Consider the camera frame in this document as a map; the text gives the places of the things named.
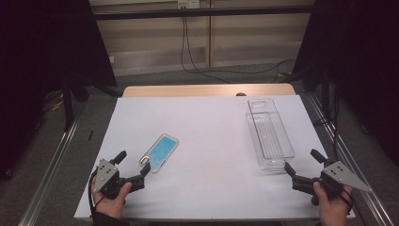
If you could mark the person's left hand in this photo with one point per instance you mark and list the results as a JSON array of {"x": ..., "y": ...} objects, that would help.
[{"x": 109, "y": 207}]

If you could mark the aluminium floor rail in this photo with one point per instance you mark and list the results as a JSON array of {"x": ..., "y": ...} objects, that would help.
[
  {"x": 373, "y": 204},
  {"x": 47, "y": 179}
]

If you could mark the clear plastic storage box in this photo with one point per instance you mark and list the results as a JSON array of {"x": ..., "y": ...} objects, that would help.
[{"x": 269, "y": 138}]

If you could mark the black metal stand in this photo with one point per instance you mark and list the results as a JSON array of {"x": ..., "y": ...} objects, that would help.
[
  {"x": 67, "y": 106},
  {"x": 325, "y": 94}
]

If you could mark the white wall socket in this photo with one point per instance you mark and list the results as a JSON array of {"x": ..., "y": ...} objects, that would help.
[{"x": 188, "y": 3}]

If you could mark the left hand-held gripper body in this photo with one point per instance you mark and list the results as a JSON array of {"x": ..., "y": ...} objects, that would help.
[{"x": 106, "y": 174}]

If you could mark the person's right hand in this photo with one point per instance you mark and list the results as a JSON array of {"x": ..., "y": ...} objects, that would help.
[{"x": 334, "y": 210}]

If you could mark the black horizontal bar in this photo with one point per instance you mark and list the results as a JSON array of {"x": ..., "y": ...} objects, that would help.
[{"x": 204, "y": 12}]

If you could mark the blue phone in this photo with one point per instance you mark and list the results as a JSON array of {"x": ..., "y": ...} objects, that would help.
[{"x": 161, "y": 150}]

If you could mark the black curtain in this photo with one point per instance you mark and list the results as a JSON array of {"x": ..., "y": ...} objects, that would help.
[
  {"x": 37, "y": 62},
  {"x": 360, "y": 62}
]

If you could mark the light wooden table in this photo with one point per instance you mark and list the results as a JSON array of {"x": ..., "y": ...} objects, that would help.
[{"x": 188, "y": 90}]

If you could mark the small black floor item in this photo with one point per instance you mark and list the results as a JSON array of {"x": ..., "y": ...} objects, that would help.
[{"x": 90, "y": 135}]

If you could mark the dark table grommet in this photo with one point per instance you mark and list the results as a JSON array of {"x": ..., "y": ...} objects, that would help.
[{"x": 241, "y": 94}]

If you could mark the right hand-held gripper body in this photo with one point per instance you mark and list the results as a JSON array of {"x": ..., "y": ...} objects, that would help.
[{"x": 338, "y": 175}]

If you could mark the white table board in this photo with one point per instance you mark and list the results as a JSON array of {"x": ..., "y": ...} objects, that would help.
[{"x": 204, "y": 175}]

